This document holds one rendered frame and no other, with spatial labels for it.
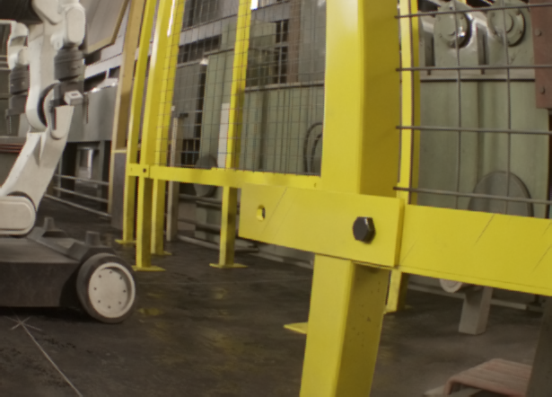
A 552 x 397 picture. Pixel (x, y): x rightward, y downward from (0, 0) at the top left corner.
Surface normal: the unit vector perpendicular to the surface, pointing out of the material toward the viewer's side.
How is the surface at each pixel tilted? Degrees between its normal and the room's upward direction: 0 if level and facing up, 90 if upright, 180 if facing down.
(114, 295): 90
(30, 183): 90
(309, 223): 90
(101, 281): 90
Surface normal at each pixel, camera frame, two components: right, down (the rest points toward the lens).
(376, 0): 0.57, 0.06
